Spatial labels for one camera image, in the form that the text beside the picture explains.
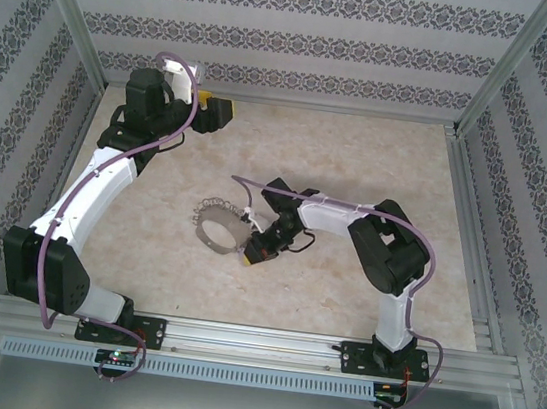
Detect left circuit board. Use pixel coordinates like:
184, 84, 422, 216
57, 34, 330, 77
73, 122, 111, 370
94, 347, 139, 369

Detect circuit board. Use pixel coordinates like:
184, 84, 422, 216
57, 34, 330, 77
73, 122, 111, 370
372, 381, 410, 408
94, 347, 139, 369

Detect right circuit board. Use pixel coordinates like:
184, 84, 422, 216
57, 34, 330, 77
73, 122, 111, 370
372, 381, 410, 408

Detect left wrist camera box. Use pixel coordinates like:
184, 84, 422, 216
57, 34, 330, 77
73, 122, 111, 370
157, 56, 208, 105

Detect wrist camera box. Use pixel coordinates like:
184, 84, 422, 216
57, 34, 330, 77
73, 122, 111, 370
237, 203, 260, 230
157, 56, 208, 105

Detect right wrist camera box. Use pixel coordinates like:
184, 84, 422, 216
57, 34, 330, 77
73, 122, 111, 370
237, 203, 260, 230

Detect thin black left wrist cable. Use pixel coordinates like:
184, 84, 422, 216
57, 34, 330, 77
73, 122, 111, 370
152, 128, 187, 154

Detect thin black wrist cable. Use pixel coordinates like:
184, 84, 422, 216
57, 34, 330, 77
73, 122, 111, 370
152, 128, 187, 154
277, 227, 317, 257

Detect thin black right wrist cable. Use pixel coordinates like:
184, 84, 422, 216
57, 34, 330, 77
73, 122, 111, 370
277, 227, 317, 257

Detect aluminium side rail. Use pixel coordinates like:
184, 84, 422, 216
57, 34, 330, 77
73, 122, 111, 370
415, 125, 533, 357
9, 75, 108, 304

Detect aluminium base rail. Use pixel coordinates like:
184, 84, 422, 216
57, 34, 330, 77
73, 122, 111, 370
0, 293, 521, 399

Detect aluminium frame post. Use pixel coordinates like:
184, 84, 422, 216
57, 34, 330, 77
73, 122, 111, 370
10, 0, 119, 89
452, 0, 547, 149

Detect grey slotted cable duct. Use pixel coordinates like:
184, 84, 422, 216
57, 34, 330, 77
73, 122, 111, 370
0, 333, 377, 403

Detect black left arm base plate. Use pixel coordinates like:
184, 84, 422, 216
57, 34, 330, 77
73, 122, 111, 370
73, 307, 170, 353

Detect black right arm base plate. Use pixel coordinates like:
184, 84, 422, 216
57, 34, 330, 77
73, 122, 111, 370
339, 339, 433, 386

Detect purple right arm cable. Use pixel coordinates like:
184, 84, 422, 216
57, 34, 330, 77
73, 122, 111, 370
203, 174, 467, 409

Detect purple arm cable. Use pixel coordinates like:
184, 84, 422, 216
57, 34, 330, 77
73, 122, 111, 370
203, 174, 467, 409
23, 38, 207, 391

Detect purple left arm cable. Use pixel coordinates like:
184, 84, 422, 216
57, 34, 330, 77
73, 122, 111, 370
23, 38, 207, 391

